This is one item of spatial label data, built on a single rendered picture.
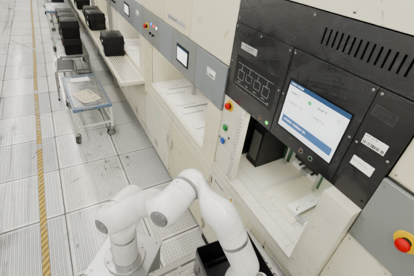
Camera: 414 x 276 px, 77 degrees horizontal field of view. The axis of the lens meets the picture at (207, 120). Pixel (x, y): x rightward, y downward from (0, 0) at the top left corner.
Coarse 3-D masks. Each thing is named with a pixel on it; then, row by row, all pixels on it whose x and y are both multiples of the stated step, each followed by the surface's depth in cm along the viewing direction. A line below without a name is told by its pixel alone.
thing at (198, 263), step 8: (200, 248) 122; (208, 248) 125; (216, 248) 128; (256, 248) 124; (200, 256) 126; (208, 256) 129; (216, 256) 133; (224, 256) 135; (200, 264) 117; (208, 264) 128; (216, 264) 131; (224, 264) 132; (264, 264) 119; (200, 272) 119; (208, 272) 128; (216, 272) 128; (224, 272) 129; (264, 272) 120
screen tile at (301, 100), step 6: (294, 90) 105; (294, 96) 105; (300, 96) 103; (300, 102) 103; (306, 102) 101; (312, 102) 98; (288, 108) 110; (294, 108) 107; (306, 108) 101; (294, 114) 107; (300, 114) 105; (306, 114) 102; (300, 120) 105; (306, 120) 102
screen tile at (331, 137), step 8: (320, 112) 96; (328, 112) 93; (312, 120) 100; (328, 120) 94; (312, 128) 101; (320, 128) 97; (336, 128) 91; (320, 136) 98; (328, 136) 95; (336, 136) 92
